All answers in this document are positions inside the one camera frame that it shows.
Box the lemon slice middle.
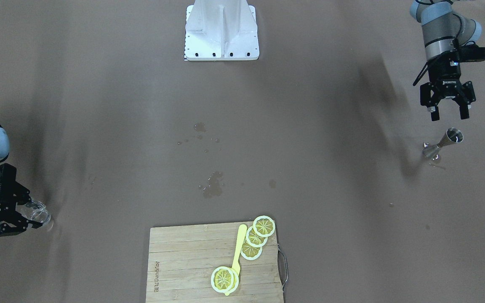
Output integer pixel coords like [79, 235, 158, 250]
[245, 227, 268, 249]

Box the steel jigger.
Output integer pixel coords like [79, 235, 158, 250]
[422, 128, 464, 161]

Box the yellow plastic knife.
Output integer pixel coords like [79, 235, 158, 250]
[225, 224, 248, 296]

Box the clear glass measuring cup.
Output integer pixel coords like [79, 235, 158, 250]
[16, 200, 51, 226]

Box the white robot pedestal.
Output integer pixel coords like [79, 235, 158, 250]
[184, 0, 260, 61]

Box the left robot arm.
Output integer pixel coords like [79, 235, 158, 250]
[410, 0, 485, 121]

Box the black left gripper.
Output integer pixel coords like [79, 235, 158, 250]
[419, 53, 477, 122]

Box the wooden cutting board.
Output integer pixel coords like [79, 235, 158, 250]
[146, 222, 285, 303]

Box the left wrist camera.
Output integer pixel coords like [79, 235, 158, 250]
[458, 44, 485, 63]

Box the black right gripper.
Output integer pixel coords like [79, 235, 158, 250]
[0, 163, 43, 237]

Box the lemon slice on knife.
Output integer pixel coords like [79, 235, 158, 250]
[211, 266, 240, 296]

